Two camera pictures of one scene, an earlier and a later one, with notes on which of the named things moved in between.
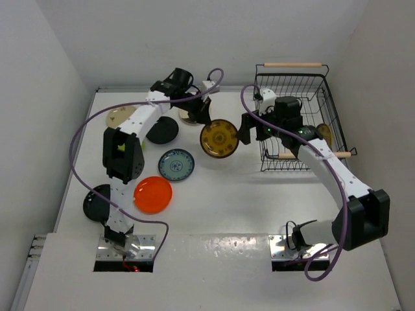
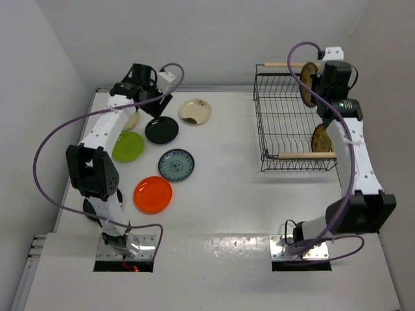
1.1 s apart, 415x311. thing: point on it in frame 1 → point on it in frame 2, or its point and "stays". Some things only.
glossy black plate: (165, 131) stays
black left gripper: (201, 113) → (157, 109)
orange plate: (152, 195) stays
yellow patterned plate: (219, 138) → (305, 77)
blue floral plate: (176, 164) stays
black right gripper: (248, 122) → (317, 78)
